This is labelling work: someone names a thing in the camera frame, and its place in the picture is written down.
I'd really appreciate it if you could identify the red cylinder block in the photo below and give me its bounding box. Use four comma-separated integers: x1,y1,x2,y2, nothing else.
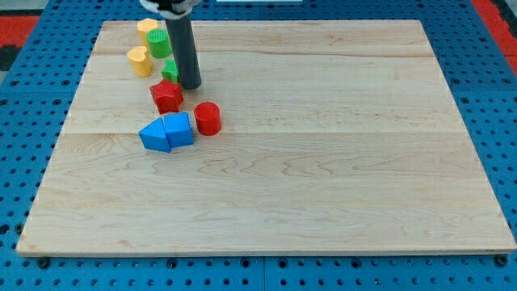
194,102,221,136

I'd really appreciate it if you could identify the wooden board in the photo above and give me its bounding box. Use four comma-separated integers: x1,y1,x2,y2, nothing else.
16,20,516,258

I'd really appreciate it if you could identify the yellow heart block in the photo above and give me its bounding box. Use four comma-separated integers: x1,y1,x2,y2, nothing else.
126,46,153,77

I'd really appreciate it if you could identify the green star block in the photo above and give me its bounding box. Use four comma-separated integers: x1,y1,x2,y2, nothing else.
162,59,179,83

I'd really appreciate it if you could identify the blue cube block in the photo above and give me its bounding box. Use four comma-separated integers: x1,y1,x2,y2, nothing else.
164,112,194,148

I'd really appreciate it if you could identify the blue triangle block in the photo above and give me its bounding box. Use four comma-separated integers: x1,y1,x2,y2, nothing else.
138,117,171,153

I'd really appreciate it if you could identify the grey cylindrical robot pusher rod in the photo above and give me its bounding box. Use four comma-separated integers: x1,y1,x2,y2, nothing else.
165,15,202,90

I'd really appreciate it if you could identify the green cylinder block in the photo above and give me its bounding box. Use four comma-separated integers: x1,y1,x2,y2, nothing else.
146,28,172,59

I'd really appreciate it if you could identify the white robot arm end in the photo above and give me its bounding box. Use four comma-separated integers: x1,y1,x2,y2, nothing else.
140,0,201,20

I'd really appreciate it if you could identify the red star block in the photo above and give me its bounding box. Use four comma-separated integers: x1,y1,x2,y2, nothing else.
149,79,183,115

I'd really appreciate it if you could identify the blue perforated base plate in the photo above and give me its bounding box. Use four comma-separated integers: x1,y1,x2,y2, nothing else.
1,1,516,290

